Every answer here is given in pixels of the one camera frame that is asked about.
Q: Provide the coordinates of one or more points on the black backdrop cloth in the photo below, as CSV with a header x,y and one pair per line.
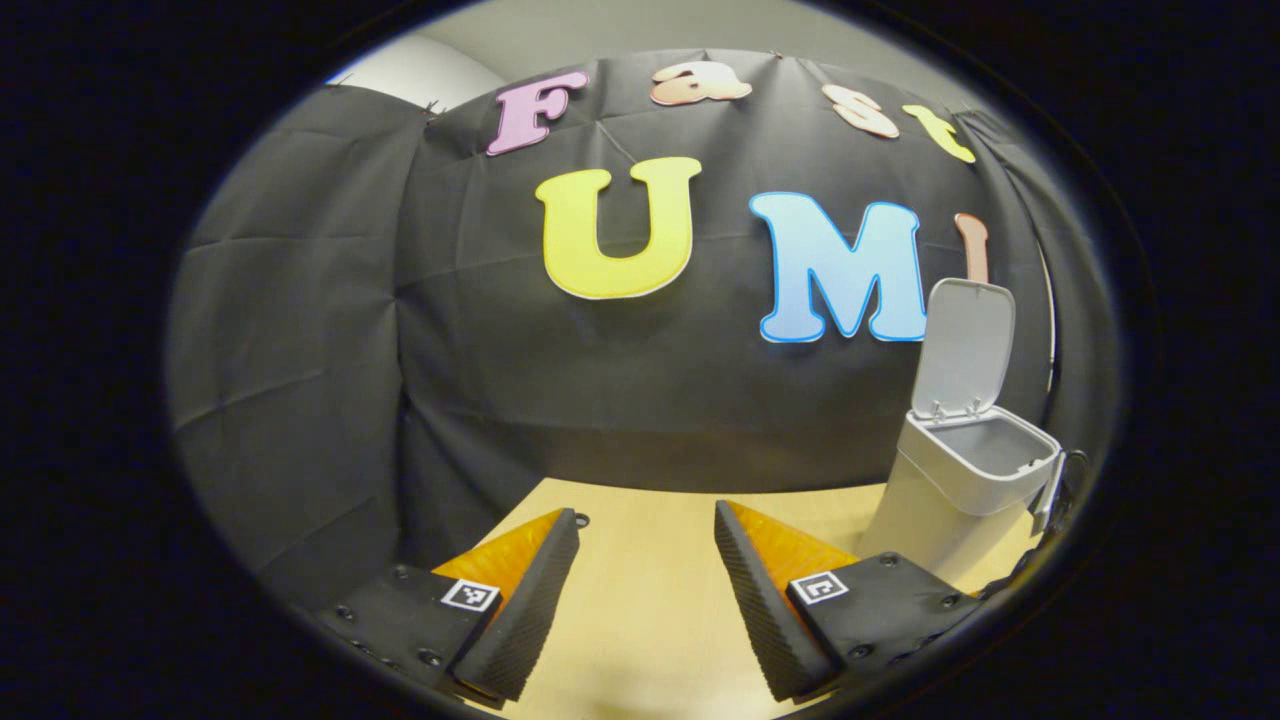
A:
x,y
500,400

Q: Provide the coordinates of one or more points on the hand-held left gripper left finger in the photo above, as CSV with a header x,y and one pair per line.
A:
x,y
530,620

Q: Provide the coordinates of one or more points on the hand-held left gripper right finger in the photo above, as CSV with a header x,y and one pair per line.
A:
x,y
760,620

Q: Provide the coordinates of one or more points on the white desktop garbage bin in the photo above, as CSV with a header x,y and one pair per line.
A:
x,y
940,500

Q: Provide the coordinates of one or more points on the wooden desktop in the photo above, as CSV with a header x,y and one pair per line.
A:
x,y
650,600

